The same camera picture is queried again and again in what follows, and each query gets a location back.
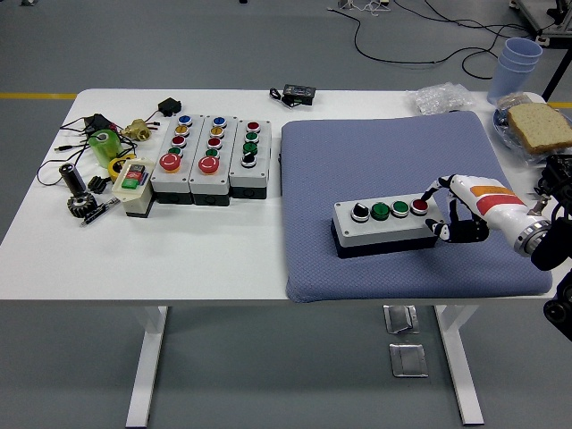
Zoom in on blue-grey quilted mat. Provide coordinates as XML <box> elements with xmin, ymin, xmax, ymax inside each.
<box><xmin>279</xmin><ymin>110</ymin><xmax>555</xmax><ymax>305</ymax></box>

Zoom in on yellow tape roll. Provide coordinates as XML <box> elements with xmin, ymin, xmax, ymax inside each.
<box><xmin>106</xmin><ymin>154</ymin><xmax>138</xmax><ymax>182</ymax></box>

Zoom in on black floor cable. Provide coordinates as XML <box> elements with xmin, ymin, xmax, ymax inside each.
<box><xmin>352</xmin><ymin>0</ymin><xmax>546</xmax><ymax>81</ymax></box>

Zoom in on white table leg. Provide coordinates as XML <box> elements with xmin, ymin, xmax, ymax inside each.
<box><xmin>433</xmin><ymin>303</ymin><xmax>486</xmax><ymax>425</ymax></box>
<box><xmin>124</xmin><ymin>306</ymin><xmax>170</xmax><ymax>429</ymax></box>

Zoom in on white bread slice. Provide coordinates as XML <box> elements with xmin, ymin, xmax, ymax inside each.
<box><xmin>506</xmin><ymin>102</ymin><xmax>572</xmax><ymax>156</ymax></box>

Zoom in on clear plastic bag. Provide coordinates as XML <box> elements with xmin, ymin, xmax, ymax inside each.
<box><xmin>405</xmin><ymin>82</ymin><xmax>474</xmax><ymax>116</ymax></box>

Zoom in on grey four-control button box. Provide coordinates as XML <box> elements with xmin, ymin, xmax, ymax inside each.
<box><xmin>229</xmin><ymin>118</ymin><xmax>273</xmax><ymax>200</ymax></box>
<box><xmin>330</xmin><ymin>192</ymin><xmax>450</xmax><ymax>260</ymax></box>

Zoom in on closed metal floor socket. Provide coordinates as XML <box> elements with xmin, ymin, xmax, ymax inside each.
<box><xmin>388</xmin><ymin>342</ymin><xmax>429</xmax><ymax>379</ymax></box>

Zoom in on black digital meter module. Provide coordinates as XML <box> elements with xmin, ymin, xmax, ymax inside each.
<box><xmin>269</xmin><ymin>83</ymin><xmax>317</xmax><ymax>108</ymax></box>

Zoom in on black power adapter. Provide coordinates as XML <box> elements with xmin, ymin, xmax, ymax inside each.
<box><xmin>84</xmin><ymin>114</ymin><xmax>115</xmax><ymax>134</ymax></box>

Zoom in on brass valve fitting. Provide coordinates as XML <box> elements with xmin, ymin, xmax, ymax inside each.
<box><xmin>120</xmin><ymin>118</ymin><xmax>152</xmax><ymax>142</ymax></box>

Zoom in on open metal floor socket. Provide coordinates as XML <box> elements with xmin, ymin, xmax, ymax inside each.
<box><xmin>383</xmin><ymin>305</ymin><xmax>421</xmax><ymax>335</ymax></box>

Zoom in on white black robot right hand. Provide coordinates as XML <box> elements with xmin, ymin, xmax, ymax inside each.
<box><xmin>418</xmin><ymin>173</ymin><xmax>542</xmax><ymax>245</ymax></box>

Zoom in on clear plastic bread wrap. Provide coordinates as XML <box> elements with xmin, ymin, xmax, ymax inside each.
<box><xmin>492</xmin><ymin>106</ymin><xmax>572</xmax><ymax>157</ymax></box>

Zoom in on green transparent tape roll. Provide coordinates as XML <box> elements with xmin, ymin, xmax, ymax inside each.
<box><xmin>88</xmin><ymin>128</ymin><xmax>124</xmax><ymax>165</ymax></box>

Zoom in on thin black cable with plug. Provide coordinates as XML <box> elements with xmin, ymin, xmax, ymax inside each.
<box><xmin>36</xmin><ymin>133</ymin><xmax>97</xmax><ymax>187</ymax></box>

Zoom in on black servo motor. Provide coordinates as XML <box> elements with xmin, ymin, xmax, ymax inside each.
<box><xmin>156</xmin><ymin>97</ymin><xmax>184</xmax><ymax>118</ymax></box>

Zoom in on black device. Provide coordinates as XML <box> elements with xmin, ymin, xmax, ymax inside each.
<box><xmin>535</xmin><ymin>154</ymin><xmax>572</xmax><ymax>202</ymax></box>

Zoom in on white box with green switch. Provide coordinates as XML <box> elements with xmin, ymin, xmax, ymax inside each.
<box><xmin>110</xmin><ymin>156</ymin><xmax>157</xmax><ymax>220</ymax></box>

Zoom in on white floor cables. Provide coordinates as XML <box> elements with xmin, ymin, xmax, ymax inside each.
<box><xmin>325</xmin><ymin>0</ymin><xmax>392</xmax><ymax>17</ymax></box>

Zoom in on black metal cylinder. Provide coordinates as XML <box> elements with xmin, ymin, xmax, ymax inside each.
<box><xmin>59</xmin><ymin>163</ymin><xmax>86</xmax><ymax>196</ymax></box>

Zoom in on aluminium frame stand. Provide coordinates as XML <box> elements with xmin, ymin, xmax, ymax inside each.
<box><xmin>509</xmin><ymin>0</ymin><xmax>572</xmax><ymax>104</ymax></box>

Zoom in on light blue plastic cup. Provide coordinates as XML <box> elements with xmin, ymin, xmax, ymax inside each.
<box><xmin>496</xmin><ymin>55</ymin><xmax>537</xmax><ymax>75</ymax></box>
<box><xmin>500</xmin><ymin>38</ymin><xmax>544</xmax><ymax>68</ymax></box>
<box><xmin>485</xmin><ymin>62</ymin><xmax>535</xmax><ymax>106</ymax></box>

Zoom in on brown bread slice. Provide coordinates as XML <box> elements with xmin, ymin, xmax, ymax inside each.
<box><xmin>496</xmin><ymin>92</ymin><xmax>544</xmax><ymax>111</ymax></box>

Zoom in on grey five-button emergency stop box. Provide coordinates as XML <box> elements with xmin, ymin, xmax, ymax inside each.
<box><xmin>189</xmin><ymin>114</ymin><xmax>240</xmax><ymax>207</ymax></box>
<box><xmin>149</xmin><ymin>114</ymin><xmax>205</xmax><ymax>206</ymax></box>

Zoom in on black metal rod tool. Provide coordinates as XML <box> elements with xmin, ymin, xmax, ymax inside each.
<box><xmin>79</xmin><ymin>196</ymin><xmax>121</xmax><ymax>228</ymax></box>

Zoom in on large black bevel gear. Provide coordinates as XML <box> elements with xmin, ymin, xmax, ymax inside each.
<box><xmin>66</xmin><ymin>192</ymin><xmax>98</xmax><ymax>219</ymax></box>

